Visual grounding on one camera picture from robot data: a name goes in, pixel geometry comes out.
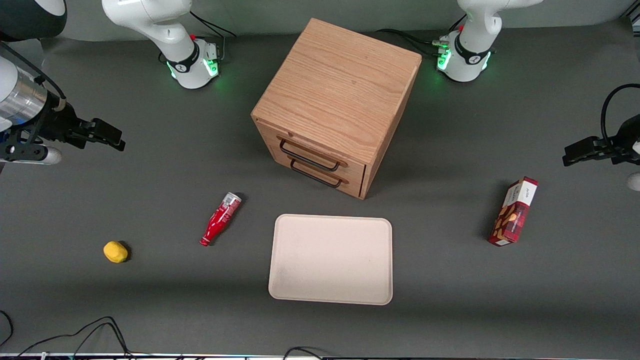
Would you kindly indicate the beige plastic tray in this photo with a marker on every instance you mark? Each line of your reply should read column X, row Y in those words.
column 331, row 259

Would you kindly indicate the red cookie box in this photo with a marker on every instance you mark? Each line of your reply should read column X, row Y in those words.
column 515, row 212

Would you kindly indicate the yellow lemon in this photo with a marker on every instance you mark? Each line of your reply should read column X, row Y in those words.
column 115, row 252

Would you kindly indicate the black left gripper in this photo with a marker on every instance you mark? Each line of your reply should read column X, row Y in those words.
column 626, row 138

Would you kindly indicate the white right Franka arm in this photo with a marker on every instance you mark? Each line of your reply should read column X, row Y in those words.
column 170, row 30

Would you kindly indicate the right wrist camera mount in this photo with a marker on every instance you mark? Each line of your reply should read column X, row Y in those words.
column 30, row 152

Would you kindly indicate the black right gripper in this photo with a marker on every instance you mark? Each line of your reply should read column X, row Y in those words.
column 56, row 123

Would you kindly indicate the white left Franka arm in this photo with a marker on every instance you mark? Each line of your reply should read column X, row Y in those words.
column 472, row 50

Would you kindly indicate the wooden drawer front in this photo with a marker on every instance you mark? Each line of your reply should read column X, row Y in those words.
column 325, row 175
column 320, row 152

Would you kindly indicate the wooden drawer cabinet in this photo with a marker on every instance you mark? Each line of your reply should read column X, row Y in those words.
column 340, row 85

